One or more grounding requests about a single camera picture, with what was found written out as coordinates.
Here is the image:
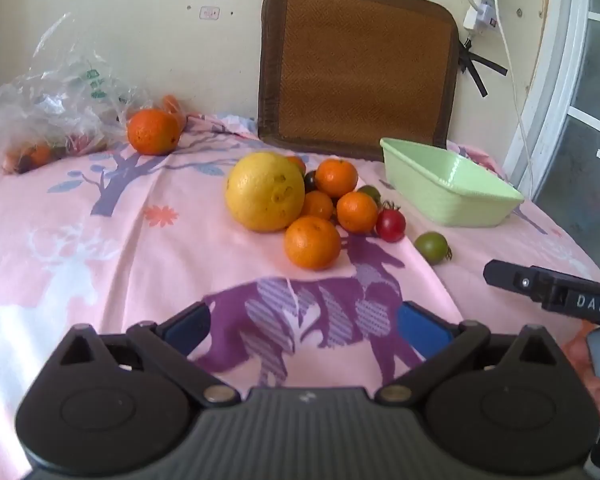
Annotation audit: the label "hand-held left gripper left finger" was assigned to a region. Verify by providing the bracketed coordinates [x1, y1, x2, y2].
[59, 301, 241, 407]

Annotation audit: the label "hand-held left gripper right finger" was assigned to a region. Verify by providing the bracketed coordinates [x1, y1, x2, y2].
[377, 301, 556, 403]

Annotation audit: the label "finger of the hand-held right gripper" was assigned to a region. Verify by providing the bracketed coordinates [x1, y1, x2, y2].
[482, 259, 548, 303]

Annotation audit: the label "light green plastic basket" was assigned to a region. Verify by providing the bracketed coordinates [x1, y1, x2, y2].
[380, 137, 526, 228]

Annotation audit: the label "red tomato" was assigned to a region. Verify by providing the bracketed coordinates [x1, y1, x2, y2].
[375, 201, 407, 243]

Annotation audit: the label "yellow grapefruit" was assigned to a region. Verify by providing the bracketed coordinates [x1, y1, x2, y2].
[224, 151, 307, 233]

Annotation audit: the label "person's right hand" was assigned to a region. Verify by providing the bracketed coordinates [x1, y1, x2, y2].
[565, 322, 600, 428]

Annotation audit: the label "frosted glass door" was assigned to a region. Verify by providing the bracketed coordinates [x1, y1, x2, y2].
[502, 0, 600, 281]

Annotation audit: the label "large orange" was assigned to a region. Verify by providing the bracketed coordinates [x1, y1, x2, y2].
[126, 108, 182, 156]

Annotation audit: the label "black tape strips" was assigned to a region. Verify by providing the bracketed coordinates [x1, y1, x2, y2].
[457, 37, 508, 98]

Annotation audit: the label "carrot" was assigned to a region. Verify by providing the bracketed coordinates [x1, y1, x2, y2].
[161, 94, 187, 133]

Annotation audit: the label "small orange fruit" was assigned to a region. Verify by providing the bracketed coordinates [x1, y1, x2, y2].
[27, 144, 56, 167]

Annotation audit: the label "clear plastic bag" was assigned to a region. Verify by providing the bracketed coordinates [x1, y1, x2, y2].
[0, 12, 148, 176]

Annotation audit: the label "brown woven seat mat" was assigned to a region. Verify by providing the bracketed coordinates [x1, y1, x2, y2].
[257, 0, 461, 162]

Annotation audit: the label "white power strip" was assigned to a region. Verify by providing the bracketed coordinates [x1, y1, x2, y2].
[462, 0, 503, 31]

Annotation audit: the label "white power cable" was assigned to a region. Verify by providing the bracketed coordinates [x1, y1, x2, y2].
[489, 0, 537, 203]

